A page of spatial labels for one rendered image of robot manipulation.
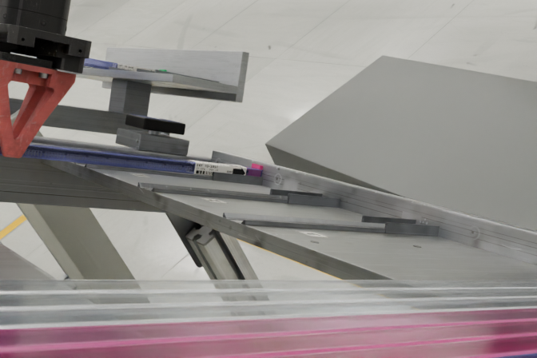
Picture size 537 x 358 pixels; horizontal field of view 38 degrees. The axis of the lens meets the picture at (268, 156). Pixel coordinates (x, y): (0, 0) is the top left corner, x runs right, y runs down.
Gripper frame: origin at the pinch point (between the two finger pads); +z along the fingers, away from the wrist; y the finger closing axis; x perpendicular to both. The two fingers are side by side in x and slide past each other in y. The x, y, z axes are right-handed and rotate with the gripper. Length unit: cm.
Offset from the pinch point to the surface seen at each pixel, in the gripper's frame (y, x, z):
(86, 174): 1.3, 6.4, 1.6
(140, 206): -8.2, 17.6, 5.5
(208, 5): -264, 190, -52
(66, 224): -32.8, 22.0, 12.8
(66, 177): -8.2, 9.2, 3.2
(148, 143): -8.2, 17.3, -1.0
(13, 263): 33.5, -12.3, 0.9
